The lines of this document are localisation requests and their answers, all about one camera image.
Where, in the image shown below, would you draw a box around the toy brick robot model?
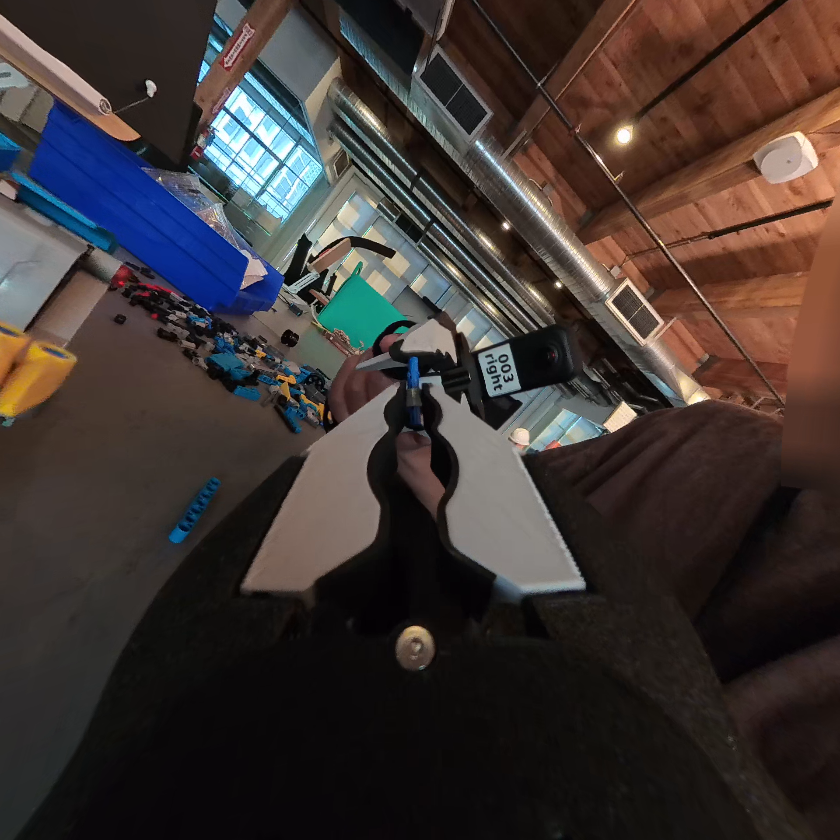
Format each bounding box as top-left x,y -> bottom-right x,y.
0,131 -> 132,427

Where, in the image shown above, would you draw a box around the blue storage bin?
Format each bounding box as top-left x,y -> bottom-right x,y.
29,105 -> 284,315

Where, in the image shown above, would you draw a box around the black ceiling pipe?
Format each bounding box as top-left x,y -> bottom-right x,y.
466,0 -> 785,408

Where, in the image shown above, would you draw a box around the white tablet stand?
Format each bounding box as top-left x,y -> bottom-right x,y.
0,13 -> 142,142

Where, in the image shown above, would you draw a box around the clear plastic bags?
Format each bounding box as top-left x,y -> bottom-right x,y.
141,167 -> 266,290

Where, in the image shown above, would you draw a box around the blue brick beam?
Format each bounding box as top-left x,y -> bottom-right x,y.
168,478 -> 222,546

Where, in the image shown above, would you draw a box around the teal storage bin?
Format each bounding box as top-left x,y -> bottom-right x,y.
317,262 -> 408,349

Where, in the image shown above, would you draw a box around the large grid window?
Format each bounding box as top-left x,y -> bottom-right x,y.
203,85 -> 326,221

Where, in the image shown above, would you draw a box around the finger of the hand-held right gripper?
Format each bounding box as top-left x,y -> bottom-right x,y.
390,318 -> 463,361
356,354 -> 463,388

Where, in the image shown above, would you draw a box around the white vent grille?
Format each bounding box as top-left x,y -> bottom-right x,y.
413,46 -> 493,139
604,279 -> 664,342

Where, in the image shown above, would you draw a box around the person's brown shirt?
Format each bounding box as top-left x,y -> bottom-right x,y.
525,399 -> 840,840

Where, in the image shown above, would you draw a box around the silver air duct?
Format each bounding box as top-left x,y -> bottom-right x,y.
328,79 -> 710,408

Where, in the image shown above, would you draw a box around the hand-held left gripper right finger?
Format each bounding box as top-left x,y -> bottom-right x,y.
423,384 -> 588,601

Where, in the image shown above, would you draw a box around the black screen panel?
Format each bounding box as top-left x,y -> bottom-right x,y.
0,0 -> 217,165

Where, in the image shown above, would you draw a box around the pile of toy brick parts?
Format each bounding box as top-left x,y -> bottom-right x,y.
108,259 -> 329,434

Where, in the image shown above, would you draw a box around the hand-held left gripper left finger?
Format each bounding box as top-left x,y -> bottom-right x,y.
240,382 -> 408,597

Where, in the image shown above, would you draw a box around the person's right hand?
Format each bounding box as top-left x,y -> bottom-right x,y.
325,331 -> 452,521

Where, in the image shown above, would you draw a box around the white ceiling speaker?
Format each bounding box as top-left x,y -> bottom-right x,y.
753,131 -> 818,185

